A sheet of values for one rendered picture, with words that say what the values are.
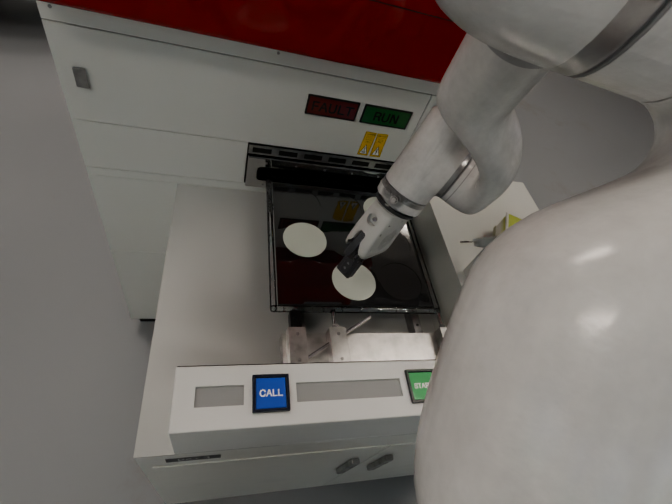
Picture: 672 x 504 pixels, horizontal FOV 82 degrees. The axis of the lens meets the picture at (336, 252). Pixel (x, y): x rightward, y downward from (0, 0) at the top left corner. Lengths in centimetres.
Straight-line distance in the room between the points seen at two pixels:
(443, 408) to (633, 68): 15
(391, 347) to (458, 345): 66
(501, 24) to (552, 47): 2
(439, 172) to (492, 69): 22
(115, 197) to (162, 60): 41
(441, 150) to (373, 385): 39
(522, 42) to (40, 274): 192
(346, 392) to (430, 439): 50
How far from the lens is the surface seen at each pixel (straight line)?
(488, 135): 50
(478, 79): 44
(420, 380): 72
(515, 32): 19
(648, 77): 21
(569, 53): 20
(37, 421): 171
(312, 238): 88
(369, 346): 80
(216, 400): 63
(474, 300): 16
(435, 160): 60
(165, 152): 101
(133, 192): 112
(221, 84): 89
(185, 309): 85
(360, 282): 84
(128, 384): 168
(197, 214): 100
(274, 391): 63
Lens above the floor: 156
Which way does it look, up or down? 49 degrees down
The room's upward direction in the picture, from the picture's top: 24 degrees clockwise
